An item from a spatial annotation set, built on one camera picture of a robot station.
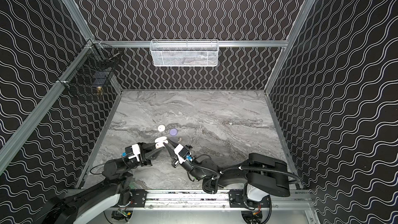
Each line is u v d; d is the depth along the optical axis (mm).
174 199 763
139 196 758
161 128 976
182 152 524
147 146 629
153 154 619
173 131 974
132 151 551
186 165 588
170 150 597
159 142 631
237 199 744
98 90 828
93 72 948
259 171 449
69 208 449
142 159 606
